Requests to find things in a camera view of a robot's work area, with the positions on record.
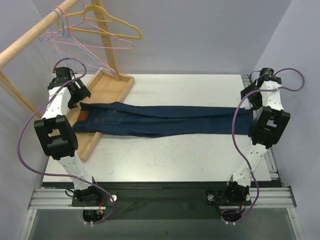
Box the dark blue denim trousers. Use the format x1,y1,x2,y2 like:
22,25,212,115
72,102,253,138

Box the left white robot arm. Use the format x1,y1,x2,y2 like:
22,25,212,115
33,67,102,206

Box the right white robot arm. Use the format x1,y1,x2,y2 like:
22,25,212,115
221,67,291,204

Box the yellow plastic hanger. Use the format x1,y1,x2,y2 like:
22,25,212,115
63,3,143,40

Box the wooden clothes rack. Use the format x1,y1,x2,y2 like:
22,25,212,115
0,12,135,162

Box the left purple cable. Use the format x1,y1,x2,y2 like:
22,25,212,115
16,57,118,224

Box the blue wire hanger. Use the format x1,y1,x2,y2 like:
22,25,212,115
38,6,116,77

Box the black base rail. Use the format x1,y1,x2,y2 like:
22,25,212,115
71,181,252,222

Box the aluminium frame rail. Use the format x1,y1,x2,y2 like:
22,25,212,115
241,73,298,208

